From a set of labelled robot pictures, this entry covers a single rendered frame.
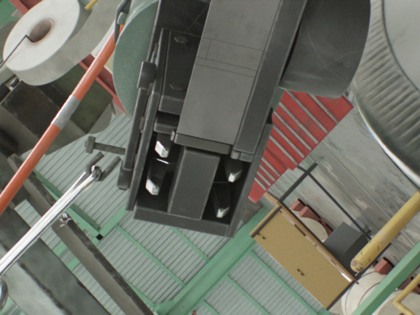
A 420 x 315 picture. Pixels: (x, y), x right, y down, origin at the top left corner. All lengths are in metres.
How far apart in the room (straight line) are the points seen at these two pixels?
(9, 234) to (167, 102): 0.80
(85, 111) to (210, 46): 1.00
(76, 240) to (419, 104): 0.81
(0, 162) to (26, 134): 0.09
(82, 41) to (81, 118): 0.28
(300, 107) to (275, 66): 5.11
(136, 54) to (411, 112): 0.22
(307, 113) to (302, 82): 5.08
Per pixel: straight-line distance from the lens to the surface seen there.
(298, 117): 5.52
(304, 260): 10.61
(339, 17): 0.44
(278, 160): 5.64
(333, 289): 11.00
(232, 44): 0.41
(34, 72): 1.16
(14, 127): 1.29
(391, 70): 0.58
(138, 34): 0.58
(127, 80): 0.60
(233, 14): 0.41
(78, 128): 1.39
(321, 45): 0.43
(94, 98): 1.43
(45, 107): 1.30
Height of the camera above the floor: 1.46
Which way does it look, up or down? 2 degrees down
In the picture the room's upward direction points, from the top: 136 degrees counter-clockwise
